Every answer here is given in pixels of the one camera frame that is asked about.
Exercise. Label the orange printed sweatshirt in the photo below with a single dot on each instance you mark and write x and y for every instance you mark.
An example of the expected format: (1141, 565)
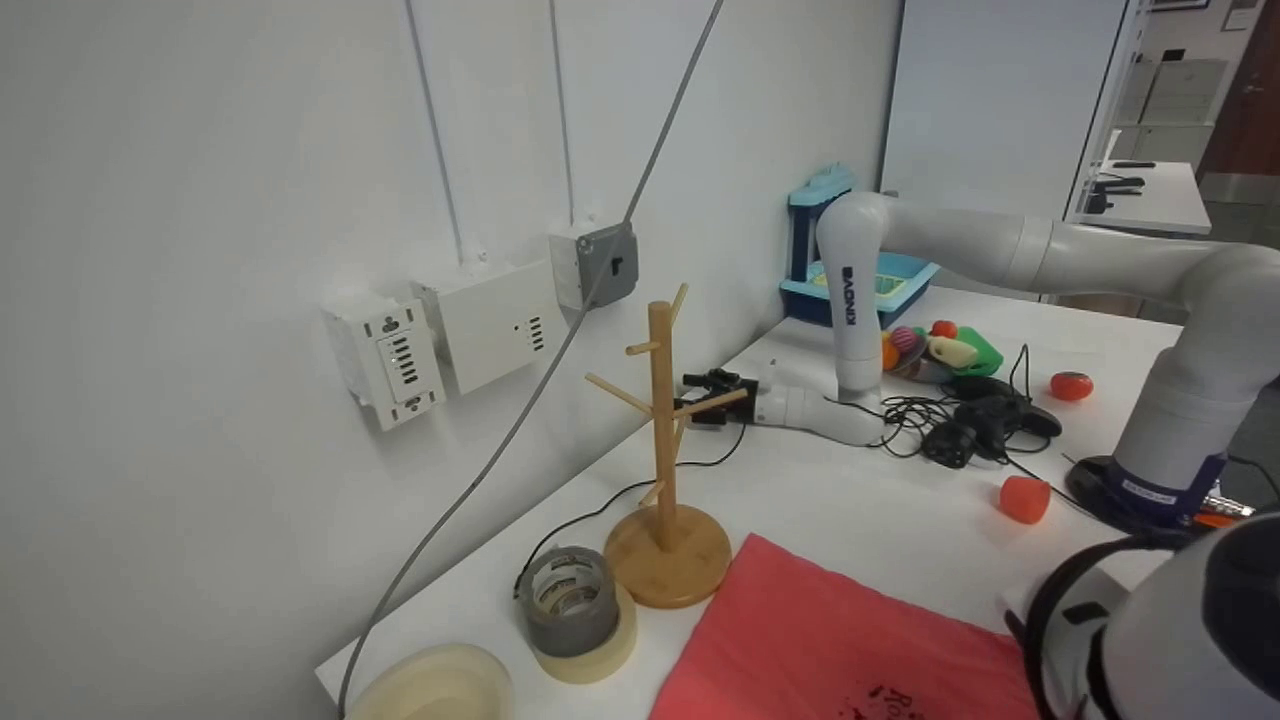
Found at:
(825, 640)

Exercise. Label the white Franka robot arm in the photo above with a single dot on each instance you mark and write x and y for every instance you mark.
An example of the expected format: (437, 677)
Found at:
(1173, 640)

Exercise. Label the white jointed support arm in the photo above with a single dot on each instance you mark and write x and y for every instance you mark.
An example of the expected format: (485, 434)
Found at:
(855, 264)

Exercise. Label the wooden mug tree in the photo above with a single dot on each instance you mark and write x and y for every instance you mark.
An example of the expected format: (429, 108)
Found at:
(661, 442)

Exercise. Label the small black end device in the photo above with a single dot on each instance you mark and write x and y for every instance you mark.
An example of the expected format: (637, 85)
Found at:
(723, 396)

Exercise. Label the grey junction box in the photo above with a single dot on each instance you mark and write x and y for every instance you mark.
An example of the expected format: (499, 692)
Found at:
(593, 264)

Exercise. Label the white socket box with sticker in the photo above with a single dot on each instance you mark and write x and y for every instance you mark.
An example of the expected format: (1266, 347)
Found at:
(403, 361)

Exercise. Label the orange toy fruit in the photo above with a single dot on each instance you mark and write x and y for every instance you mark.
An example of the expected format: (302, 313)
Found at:
(899, 351)

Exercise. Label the beige tape roll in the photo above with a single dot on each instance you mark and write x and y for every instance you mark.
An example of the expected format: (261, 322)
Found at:
(600, 661)

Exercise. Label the cream bowl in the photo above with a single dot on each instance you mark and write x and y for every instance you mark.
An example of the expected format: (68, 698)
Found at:
(424, 685)

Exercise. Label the red round toy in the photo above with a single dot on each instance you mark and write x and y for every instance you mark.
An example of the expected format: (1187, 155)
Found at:
(1068, 387)

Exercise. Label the white background table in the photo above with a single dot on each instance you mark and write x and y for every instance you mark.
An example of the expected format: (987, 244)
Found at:
(1154, 203)

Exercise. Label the orange spring clamp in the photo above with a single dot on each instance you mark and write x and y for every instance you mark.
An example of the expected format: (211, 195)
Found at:
(1223, 518)

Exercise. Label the plain white wall box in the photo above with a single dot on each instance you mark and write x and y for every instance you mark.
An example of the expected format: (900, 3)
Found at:
(493, 327)

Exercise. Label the white wall conduit pipe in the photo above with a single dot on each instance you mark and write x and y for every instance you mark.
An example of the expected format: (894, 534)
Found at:
(561, 105)
(434, 132)

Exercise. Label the grey duct tape roll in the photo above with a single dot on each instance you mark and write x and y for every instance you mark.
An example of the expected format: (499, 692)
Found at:
(545, 616)

